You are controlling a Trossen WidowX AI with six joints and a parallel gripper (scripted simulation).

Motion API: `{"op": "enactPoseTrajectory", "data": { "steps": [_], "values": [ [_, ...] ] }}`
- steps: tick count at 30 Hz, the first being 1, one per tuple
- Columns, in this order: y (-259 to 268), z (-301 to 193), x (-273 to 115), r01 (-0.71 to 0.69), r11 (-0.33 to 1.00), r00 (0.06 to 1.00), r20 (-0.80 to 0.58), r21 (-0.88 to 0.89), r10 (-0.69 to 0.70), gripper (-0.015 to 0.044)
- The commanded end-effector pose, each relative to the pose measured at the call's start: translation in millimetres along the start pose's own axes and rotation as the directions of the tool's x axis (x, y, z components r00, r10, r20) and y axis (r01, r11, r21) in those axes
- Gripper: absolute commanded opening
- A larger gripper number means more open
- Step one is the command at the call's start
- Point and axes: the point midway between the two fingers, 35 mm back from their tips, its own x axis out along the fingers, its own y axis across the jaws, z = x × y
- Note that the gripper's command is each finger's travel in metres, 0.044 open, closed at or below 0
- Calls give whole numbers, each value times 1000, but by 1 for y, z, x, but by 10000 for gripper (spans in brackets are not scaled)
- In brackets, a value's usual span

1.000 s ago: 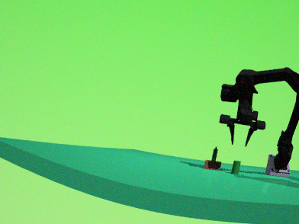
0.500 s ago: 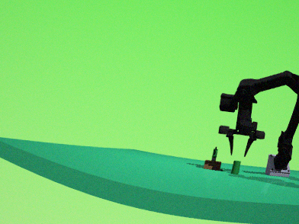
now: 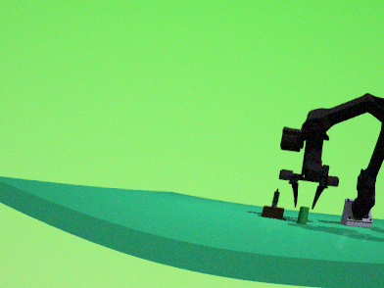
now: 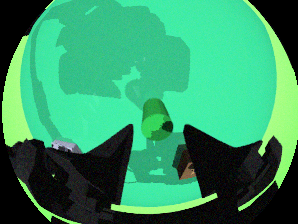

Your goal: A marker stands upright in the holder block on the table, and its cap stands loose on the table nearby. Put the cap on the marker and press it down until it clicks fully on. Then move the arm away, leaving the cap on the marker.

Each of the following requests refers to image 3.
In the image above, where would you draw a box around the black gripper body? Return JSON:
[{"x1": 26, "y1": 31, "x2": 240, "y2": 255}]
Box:
[{"x1": 279, "y1": 152, "x2": 339, "y2": 187}]

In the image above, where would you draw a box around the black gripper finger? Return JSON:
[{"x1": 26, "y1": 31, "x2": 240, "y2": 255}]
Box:
[
  {"x1": 288, "y1": 181, "x2": 299, "y2": 208},
  {"x1": 312, "y1": 186, "x2": 328, "y2": 210}
]

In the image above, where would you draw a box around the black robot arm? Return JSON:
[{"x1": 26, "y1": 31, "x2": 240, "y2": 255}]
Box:
[{"x1": 280, "y1": 93, "x2": 384, "y2": 218}]

